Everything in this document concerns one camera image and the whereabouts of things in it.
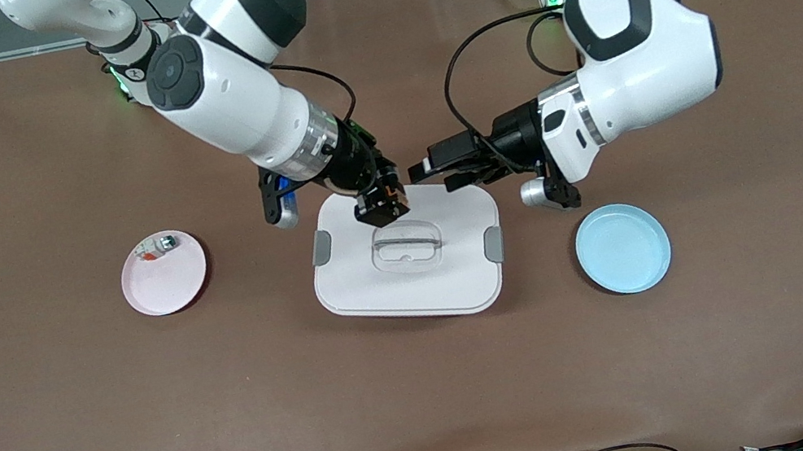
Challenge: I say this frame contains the grey box latch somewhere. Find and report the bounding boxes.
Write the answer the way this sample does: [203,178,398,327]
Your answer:
[307,227,337,268]
[480,225,508,266]

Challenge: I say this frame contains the light blue round plate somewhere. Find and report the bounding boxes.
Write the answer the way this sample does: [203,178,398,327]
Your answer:
[569,195,679,303]

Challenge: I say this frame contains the pink round plate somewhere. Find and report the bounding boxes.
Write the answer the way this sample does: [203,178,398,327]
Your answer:
[113,224,216,322]

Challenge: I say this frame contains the white lidded storage box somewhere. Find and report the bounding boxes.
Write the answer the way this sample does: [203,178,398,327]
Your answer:
[297,162,517,342]

